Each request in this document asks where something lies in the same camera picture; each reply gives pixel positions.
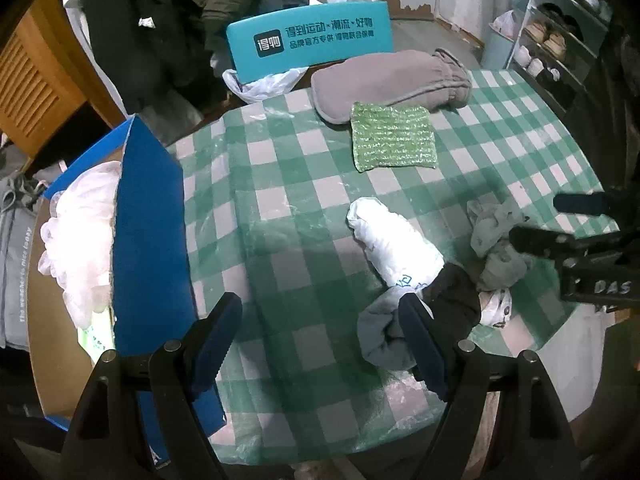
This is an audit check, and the grey fleece mitten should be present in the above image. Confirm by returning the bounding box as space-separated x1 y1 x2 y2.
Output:
310 48 472 126

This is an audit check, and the patterned crumpled sock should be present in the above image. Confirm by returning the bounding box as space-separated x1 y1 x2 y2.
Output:
478 289 512 328

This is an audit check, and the white plastic bag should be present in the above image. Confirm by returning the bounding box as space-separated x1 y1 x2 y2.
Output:
222 67 308 104

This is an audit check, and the grey crumpled sock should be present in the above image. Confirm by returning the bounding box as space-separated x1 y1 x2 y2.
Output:
357 287 433 372

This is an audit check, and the white rolled sock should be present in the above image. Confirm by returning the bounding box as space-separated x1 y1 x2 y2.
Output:
346 197 445 289

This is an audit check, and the wooden louvered cabinet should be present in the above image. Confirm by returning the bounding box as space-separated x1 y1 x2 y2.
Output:
1 0 125 159

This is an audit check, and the grey printed tote bag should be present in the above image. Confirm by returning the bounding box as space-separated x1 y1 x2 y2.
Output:
0 171 48 351

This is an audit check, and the dark hanging jacket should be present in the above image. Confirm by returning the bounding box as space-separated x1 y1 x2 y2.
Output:
80 0 309 114

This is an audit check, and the green knitted scrub cloth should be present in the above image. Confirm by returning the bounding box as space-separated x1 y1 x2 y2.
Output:
350 102 438 172

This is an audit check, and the green checkered tablecloth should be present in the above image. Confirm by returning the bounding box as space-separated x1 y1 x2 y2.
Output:
171 70 615 466

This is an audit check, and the white mesh bath pouf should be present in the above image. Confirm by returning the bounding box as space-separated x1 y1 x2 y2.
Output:
38 160 122 330

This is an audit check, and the shoe rack with shoes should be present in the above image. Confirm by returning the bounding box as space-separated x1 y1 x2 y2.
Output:
491 0 613 115

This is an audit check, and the black sock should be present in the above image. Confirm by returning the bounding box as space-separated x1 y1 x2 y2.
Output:
421 262 480 344

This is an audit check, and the teal printed box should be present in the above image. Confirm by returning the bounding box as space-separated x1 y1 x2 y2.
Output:
226 1 393 84

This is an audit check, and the blue cardboard box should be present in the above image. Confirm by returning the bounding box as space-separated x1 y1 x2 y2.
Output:
27 112 228 466

